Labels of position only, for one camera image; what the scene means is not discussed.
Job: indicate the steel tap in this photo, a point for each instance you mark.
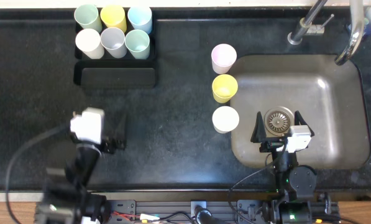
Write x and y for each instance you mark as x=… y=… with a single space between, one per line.
x=297 y=32

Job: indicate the steel sink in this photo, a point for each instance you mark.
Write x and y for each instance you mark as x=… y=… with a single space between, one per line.
x=328 y=109

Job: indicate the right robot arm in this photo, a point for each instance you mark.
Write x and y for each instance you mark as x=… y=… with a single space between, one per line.
x=300 y=180

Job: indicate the grey cup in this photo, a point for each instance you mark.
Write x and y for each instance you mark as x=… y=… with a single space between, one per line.
x=113 y=40

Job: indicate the yellow cup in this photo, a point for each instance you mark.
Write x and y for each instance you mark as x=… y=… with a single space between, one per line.
x=112 y=16
x=224 y=87

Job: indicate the black tray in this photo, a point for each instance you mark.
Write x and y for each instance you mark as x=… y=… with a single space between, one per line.
x=117 y=77

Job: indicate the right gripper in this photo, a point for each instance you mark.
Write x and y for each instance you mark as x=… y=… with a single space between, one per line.
x=270 y=146

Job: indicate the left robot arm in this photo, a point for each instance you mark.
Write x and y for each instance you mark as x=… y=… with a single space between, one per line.
x=79 y=168

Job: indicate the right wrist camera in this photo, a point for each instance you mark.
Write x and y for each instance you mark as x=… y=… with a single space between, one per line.
x=297 y=138

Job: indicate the green cup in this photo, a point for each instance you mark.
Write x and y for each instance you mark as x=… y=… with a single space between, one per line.
x=137 y=42
x=87 y=15

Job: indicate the blue cup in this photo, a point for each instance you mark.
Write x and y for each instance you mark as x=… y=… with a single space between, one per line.
x=139 y=17

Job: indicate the white cup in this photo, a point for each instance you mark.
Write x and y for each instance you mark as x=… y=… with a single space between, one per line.
x=88 y=42
x=225 y=119

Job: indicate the mounting rail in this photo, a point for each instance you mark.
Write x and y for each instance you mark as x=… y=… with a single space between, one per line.
x=166 y=208

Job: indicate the pink cup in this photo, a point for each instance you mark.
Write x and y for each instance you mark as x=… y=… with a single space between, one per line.
x=223 y=56

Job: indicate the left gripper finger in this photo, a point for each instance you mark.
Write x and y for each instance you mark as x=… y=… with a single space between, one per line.
x=118 y=137

